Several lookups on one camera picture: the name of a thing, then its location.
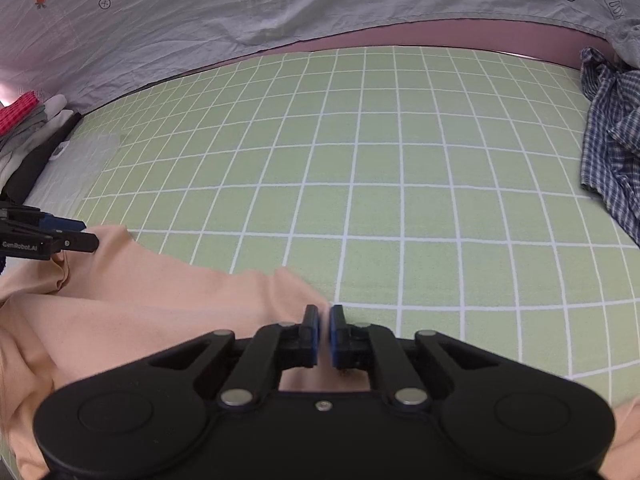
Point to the folded clothes stack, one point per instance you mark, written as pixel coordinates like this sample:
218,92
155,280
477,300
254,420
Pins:
35,165

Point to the grey carrot-print curtain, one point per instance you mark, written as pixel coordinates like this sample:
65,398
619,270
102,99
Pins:
300,0

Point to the pink bed board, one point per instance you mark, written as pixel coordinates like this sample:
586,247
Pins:
450,32

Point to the white and grey cloth pile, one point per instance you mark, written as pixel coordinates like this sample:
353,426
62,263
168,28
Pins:
30,135

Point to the red mesh cloth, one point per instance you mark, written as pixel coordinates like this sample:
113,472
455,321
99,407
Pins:
17,112

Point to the green checked mat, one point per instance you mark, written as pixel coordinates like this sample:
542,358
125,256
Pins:
400,185

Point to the beige long-sleeve shirt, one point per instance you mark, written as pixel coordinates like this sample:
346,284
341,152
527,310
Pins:
150,310

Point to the grey t-shirt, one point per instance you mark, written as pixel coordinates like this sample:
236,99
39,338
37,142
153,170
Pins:
627,42

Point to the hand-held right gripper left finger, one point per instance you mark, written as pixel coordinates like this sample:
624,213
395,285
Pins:
315,336

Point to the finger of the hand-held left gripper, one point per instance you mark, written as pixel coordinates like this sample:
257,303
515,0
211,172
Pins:
60,222
75,241

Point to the small white tag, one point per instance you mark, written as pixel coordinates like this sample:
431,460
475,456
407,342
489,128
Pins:
59,151

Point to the white bed sheet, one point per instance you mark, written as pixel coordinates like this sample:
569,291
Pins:
75,175

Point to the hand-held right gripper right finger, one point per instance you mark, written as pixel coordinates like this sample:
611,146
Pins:
334,336

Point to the blue plaid shirt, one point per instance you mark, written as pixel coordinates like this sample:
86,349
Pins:
615,150

